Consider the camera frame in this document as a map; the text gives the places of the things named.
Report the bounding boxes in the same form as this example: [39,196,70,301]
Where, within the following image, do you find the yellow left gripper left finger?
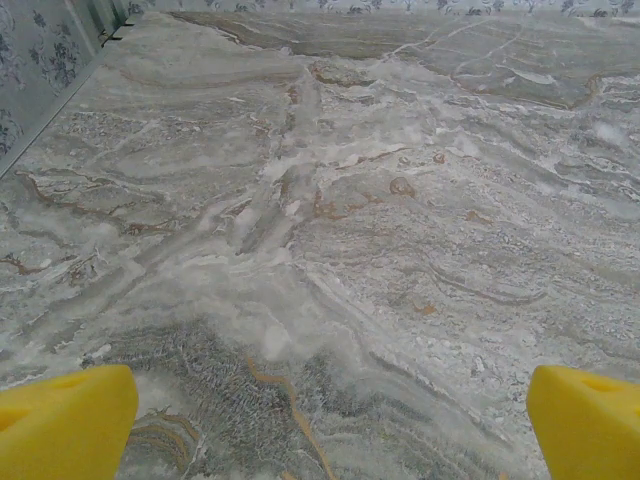
[0,363,140,480]

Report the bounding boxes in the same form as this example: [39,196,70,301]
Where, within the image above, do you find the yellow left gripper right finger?
[527,363,640,480]

